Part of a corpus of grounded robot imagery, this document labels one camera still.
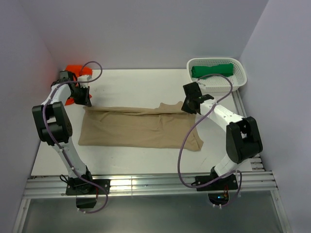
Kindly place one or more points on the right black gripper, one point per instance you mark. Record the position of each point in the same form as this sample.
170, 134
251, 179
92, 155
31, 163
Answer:
186, 108

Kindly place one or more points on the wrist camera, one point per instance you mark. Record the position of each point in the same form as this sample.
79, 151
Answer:
84, 79
202, 87

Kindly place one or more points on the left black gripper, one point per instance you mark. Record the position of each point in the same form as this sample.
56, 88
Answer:
86, 100

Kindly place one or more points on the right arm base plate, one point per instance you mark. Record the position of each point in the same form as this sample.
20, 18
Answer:
229, 183

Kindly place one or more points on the beige t-shirt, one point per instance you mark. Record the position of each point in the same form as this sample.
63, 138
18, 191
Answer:
165, 127

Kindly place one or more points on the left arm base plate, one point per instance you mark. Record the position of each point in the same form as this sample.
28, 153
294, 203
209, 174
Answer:
78, 187

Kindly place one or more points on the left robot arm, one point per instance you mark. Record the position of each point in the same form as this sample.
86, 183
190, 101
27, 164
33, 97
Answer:
54, 127

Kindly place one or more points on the white plastic basket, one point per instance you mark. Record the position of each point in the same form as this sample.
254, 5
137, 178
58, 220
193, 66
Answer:
216, 83

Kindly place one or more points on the rolled green t-shirt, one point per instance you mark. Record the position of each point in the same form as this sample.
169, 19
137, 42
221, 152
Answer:
223, 69

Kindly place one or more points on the orange t-shirt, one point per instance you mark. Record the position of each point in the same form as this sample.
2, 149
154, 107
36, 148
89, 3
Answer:
76, 69

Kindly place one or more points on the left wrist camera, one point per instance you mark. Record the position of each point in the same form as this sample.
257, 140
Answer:
84, 79

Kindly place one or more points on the aluminium rail frame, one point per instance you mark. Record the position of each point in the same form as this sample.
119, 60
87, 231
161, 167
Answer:
134, 172

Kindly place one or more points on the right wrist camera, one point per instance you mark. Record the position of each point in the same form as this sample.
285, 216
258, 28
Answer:
202, 87

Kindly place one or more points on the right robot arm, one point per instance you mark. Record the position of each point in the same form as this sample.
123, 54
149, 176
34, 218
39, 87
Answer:
242, 139

